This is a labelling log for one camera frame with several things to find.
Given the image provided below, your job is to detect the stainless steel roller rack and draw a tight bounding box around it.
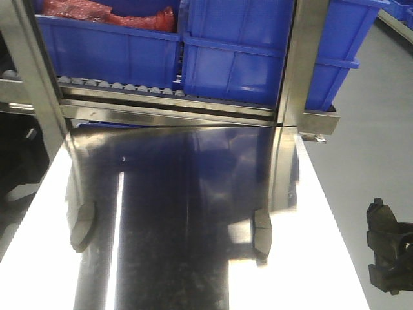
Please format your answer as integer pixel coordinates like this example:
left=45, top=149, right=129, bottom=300
left=1, top=1, right=339, bottom=151

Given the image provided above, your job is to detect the far blue bin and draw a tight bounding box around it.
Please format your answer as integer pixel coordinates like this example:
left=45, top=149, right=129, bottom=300
left=384, top=0, right=412, bottom=21

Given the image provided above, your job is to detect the red plastic bag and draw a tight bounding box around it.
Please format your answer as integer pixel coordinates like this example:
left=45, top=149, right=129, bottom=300
left=41, top=1, right=176, bottom=32

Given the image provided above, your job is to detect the grey brake pad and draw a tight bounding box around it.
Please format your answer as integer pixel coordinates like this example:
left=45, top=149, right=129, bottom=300
left=367, top=198, right=399, bottom=241
left=252, top=209, right=272, bottom=264
left=70, top=201, right=97, bottom=253

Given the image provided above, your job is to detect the blue plastic bin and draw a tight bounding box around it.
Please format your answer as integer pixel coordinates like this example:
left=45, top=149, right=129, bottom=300
left=182, top=1, right=388, bottom=111
left=32, top=1, right=182, bottom=88

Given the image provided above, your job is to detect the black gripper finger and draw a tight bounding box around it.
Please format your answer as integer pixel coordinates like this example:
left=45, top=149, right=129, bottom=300
left=368, top=255, right=412, bottom=295
left=367, top=222, right=412, bottom=258

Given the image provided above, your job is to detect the right blue plastic bin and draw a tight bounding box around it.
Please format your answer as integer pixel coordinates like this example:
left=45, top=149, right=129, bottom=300
left=182, top=1, right=388, bottom=111

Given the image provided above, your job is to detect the left blue plastic bin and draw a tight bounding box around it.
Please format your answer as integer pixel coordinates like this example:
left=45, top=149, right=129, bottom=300
left=32, top=1, right=182, bottom=88

